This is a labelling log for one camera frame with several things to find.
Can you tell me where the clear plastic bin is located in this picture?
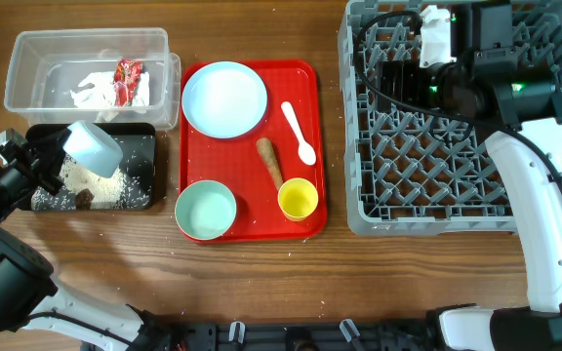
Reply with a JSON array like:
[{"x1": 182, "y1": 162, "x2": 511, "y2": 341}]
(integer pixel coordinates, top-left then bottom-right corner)
[{"x1": 4, "y1": 27, "x2": 181, "y2": 131}]

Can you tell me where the red serving tray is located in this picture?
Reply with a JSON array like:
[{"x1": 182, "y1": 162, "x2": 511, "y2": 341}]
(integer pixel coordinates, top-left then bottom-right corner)
[{"x1": 179, "y1": 59, "x2": 328, "y2": 244}]

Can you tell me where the yellow plastic cup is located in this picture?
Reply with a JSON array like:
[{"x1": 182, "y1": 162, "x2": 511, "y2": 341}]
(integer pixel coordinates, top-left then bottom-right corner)
[{"x1": 277, "y1": 177, "x2": 319, "y2": 221}]

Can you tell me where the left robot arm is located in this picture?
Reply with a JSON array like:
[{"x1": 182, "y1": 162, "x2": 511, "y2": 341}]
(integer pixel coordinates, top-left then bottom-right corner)
[{"x1": 0, "y1": 123, "x2": 174, "y2": 350}]

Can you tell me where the light blue plate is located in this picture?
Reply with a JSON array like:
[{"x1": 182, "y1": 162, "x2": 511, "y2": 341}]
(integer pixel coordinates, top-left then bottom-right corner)
[{"x1": 181, "y1": 61, "x2": 268, "y2": 139}]

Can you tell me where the grey dishwasher rack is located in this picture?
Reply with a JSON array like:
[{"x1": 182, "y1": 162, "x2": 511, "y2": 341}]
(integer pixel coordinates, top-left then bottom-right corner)
[{"x1": 338, "y1": 1, "x2": 562, "y2": 236}]

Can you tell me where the mint green bowl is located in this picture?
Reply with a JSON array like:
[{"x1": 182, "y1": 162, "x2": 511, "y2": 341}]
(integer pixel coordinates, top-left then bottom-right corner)
[{"x1": 175, "y1": 180, "x2": 237, "y2": 241}]

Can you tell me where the black plastic tray bin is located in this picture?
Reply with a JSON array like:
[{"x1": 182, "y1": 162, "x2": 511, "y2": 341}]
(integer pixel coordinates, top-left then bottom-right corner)
[{"x1": 20, "y1": 123, "x2": 157, "y2": 211}]

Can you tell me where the white rice pile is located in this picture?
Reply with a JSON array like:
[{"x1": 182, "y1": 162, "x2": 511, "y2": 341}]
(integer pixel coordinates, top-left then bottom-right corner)
[{"x1": 30, "y1": 156, "x2": 153, "y2": 212}]

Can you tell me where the white plastic spoon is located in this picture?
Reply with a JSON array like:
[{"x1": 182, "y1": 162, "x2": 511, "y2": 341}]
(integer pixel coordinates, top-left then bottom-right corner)
[{"x1": 281, "y1": 101, "x2": 316, "y2": 166}]

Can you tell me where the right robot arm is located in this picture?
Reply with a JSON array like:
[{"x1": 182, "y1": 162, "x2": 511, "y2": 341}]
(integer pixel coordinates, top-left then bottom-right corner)
[{"x1": 387, "y1": 1, "x2": 562, "y2": 350}]

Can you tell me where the dark brown food lump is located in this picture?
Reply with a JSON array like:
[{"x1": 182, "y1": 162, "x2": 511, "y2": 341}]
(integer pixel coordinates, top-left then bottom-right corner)
[{"x1": 74, "y1": 188, "x2": 95, "y2": 210}]

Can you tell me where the light blue bowl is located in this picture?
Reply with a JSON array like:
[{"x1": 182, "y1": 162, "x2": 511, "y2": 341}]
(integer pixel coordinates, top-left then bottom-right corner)
[{"x1": 62, "y1": 121, "x2": 123, "y2": 178}]

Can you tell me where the white napkin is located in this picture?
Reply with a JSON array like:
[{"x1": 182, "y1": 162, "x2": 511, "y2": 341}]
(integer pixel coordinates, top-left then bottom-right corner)
[{"x1": 69, "y1": 70, "x2": 151, "y2": 123}]

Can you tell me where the red snack wrapper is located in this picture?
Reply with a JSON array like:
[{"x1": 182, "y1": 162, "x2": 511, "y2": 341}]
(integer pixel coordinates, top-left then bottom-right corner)
[{"x1": 112, "y1": 58, "x2": 142, "y2": 107}]

